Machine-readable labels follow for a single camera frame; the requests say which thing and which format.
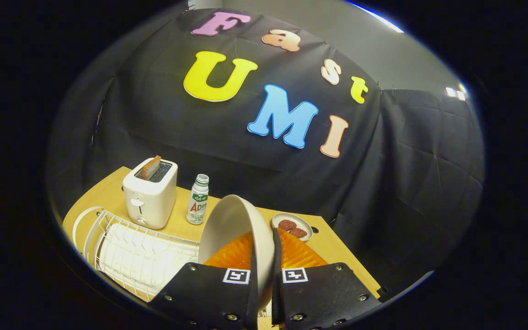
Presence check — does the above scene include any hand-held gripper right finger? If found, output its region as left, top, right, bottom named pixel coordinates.
left=271, top=227, right=382, bottom=330

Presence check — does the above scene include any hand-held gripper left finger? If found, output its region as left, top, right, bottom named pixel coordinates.
left=147, top=231, right=259, bottom=330

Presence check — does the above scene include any beige round plate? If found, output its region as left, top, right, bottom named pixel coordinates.
left=198, top=194, right=276, bottom=312

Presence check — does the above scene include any white wire dish rack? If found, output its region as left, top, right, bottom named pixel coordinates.
left=72, top=205, right=200, bottom=303

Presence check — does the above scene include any beige plate with patties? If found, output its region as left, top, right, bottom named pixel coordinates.
left=271, top=212, right=314, bottom=242

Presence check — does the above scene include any white bottle with green label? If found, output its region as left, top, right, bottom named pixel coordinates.
left=186, top=174, right=210, bottom=225

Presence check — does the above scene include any white ridged drip tray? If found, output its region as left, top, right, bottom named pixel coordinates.
left=98, top=223, right=199, bottom=294

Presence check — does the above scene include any white toaster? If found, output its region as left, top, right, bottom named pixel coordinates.
left=122, top=157, right=178, bottom=230

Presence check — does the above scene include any toasted bread slice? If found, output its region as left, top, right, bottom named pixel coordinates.
left=141, top=155, right=162, bottom=180

